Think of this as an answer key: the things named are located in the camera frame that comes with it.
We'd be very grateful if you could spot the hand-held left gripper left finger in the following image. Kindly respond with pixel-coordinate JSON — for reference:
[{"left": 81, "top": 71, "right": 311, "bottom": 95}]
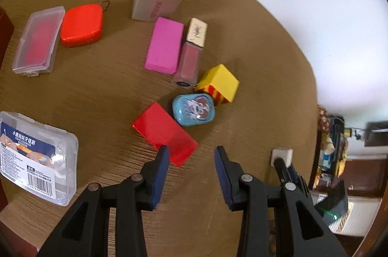
[{"left": 36, "top": 145, "right": 170, "bottom": 257}]

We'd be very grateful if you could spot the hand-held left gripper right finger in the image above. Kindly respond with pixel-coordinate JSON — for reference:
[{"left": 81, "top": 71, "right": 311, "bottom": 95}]
[{"left": 214, "top": 146, "right": 349, "bottom": 257}]

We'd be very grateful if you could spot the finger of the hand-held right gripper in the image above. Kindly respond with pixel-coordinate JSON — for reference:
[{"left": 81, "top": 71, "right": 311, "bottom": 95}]
[{"left": 274, "top": 158, "right": 312, "bottom": 203}]

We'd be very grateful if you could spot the small white square case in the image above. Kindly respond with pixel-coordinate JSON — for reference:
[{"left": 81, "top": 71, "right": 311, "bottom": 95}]
[{"left": 271, "top": 147, "right": 293, "bottom": 168}]

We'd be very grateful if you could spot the red rectangular block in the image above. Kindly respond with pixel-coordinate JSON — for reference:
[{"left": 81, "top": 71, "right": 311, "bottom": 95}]
[{"left": 132, "top": 101, "right": 199, "bottom": 167}]

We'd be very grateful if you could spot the blue cartoon print tin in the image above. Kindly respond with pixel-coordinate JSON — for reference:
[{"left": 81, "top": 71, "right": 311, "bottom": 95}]
[{"left": 172, "top": 93, "right": 217, "bottom": 127}]

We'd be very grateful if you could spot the yellow cube box striped base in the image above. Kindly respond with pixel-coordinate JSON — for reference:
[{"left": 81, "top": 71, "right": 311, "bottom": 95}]
[{"left": 194, "top": 64, "right": 240, "bottom": 106}]

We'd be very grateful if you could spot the lip gloss with gold cap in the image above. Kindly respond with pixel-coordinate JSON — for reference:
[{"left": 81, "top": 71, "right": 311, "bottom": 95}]
[{"left": 172, "top": 18, "right": 208, "bottom": 90}]

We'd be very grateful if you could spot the clear plastic box labelled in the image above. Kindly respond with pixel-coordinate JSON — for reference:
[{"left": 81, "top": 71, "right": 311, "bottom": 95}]
[{"left": 0, "top": 111, "right": 79, "bottom": 207}]

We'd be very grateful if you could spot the pink rectangular block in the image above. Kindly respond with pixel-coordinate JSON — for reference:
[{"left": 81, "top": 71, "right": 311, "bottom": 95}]
[{"left": 144, "top": 16, "right": 185, "bottom": 74}]

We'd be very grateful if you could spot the orange rounded case with ring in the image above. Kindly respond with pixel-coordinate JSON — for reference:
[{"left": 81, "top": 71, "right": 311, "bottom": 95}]
[{"left": 60, "top": 0, "right": 110, "bottom": 48}]

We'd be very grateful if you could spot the clear plastic box red insert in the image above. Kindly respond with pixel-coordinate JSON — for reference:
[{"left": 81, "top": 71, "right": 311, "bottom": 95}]
[{"left": 12, "top": 5, "right": 66, "bottom": 77}]

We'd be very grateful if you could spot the white radiator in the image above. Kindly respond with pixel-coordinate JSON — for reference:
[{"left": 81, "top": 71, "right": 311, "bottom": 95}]
[{"left": 328, "top": 196, "right": 382, "bottom": 237}]

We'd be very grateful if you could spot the brown wooden cabinet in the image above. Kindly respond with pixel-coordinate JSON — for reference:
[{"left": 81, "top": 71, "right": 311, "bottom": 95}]
[{"left": 339, "top": 155, "right": 388, "bottom": 198}]

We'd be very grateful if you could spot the colourful clutter pile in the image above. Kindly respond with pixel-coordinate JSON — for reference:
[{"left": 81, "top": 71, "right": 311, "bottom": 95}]
[{"left": 312, "top": 105, "right": 354, "bottom": 189}]

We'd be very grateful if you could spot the dark red cardboard box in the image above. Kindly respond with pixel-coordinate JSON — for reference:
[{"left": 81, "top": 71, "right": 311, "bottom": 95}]
[{"left": 0, "top": 7, "right": 15, "bottom": 66}]

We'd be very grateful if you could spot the black wall device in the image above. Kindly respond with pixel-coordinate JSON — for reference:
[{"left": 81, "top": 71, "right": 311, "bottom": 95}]
[{"left": 364, "top": 121, "right": 388, "bottom": 147}]

